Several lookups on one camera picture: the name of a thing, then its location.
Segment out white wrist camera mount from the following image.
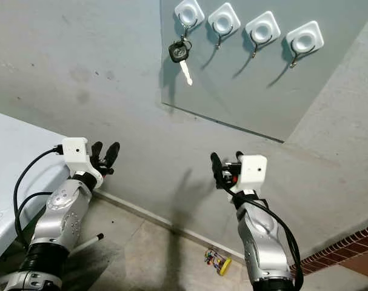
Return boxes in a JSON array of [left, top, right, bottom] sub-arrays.
[[61, 137, 104, 189], [237, 155, 269, 196]]

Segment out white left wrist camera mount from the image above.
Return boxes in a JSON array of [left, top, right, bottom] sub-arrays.
[[61, 137, 104, 189]]

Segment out white wall hook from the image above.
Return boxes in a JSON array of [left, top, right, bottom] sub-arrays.
[[286, 21, 325, 69], [208, 2, 242, 50], [245, 11, 282, 59], [174, 0, 206, 31]]

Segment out small yellow toy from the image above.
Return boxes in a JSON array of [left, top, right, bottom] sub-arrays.
[[204, 247, 233, 277]]

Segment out black headed car key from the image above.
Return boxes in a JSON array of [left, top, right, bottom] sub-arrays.
[[168, 36, 194, 87]]

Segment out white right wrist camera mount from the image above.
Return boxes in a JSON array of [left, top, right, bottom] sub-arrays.
[[237, 155, 269, 196]]

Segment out red brick tile edging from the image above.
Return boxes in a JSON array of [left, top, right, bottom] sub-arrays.
[[293, 222, 368, 277]]

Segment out long black left arm cable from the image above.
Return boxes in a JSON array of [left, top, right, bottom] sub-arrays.
[[13, 147, 64, 243]]

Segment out short black left arm cable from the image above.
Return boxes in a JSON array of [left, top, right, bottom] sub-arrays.
[[20, 192, 54, 231]]

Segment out grey wall board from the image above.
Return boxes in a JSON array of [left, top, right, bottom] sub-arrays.
[[159, 0, 368, 144]]

